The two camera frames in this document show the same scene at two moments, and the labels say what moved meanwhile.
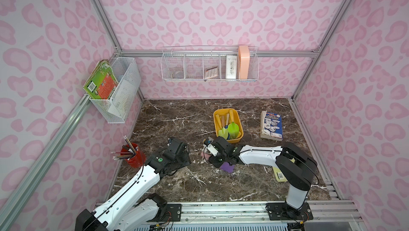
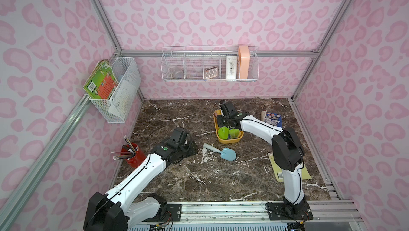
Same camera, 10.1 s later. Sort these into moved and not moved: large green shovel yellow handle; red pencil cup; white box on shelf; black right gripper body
Moved: black right gripper body
Not moved: large green shovel yellow handle; white box on shelf; red pencil cup
